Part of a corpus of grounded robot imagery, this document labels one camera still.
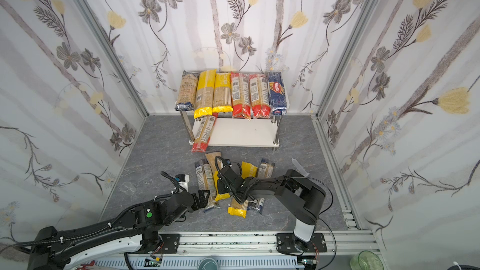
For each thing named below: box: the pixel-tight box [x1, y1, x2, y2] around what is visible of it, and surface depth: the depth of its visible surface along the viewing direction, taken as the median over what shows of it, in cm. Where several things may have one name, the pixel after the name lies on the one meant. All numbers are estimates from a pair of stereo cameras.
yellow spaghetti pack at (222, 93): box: [212, 72, 234, 114], surface depth 79 cm
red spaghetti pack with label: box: [230, 71, 252, 120], surface depth 78 cm
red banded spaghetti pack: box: [191, 112, 219, 154], surface depth 100 cm
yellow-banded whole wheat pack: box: [193, 69, 217, 119], surface depth 78 cm
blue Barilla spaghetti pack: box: [268, 71, 288, 116], surface depth 77 cm
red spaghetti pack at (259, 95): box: [248, 73, 271, 119], surface depth 78 cm
